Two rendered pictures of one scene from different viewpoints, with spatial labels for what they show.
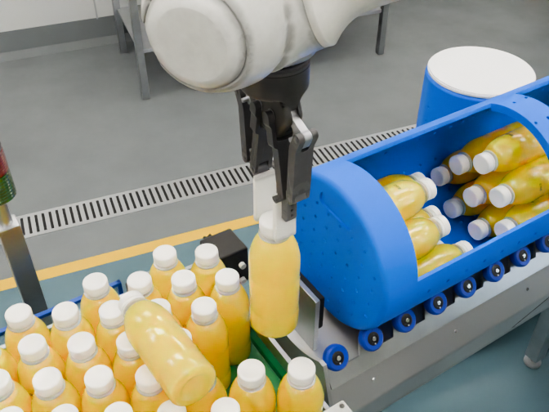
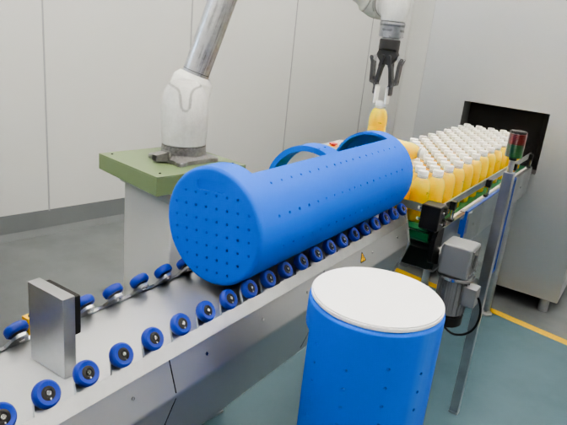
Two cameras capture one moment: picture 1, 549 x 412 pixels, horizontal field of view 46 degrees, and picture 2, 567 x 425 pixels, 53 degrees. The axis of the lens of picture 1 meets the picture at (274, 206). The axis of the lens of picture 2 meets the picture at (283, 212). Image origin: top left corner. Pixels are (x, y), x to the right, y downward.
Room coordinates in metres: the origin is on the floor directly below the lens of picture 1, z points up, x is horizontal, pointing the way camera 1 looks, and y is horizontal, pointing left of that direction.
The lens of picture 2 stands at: (2.43, -1.19, 1.55)
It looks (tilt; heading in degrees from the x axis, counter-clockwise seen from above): 18 degrees down; 155
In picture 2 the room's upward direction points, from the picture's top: 6 degrees clockwise
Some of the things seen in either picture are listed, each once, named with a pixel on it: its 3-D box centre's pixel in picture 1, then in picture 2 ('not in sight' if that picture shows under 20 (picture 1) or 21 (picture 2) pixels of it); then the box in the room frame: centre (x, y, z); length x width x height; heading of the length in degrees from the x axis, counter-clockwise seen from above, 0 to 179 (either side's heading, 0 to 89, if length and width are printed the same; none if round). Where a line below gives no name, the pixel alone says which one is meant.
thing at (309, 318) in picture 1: (303, 306); not in sight; (0.75, -0.05, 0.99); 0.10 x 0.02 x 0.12; 33
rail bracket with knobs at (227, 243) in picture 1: (225, 264); (431, 217); (0.90, 0.10, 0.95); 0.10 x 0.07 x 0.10; 33
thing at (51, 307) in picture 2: not in sight; (56, 325); (1.47, -1.17, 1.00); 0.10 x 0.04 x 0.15; 33
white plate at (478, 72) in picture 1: (480, 71); (377, 296); (1.54, -0.55, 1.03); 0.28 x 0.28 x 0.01
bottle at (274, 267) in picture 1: (274, 277); (376, 128); (0.61, 0.00, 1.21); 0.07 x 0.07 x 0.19
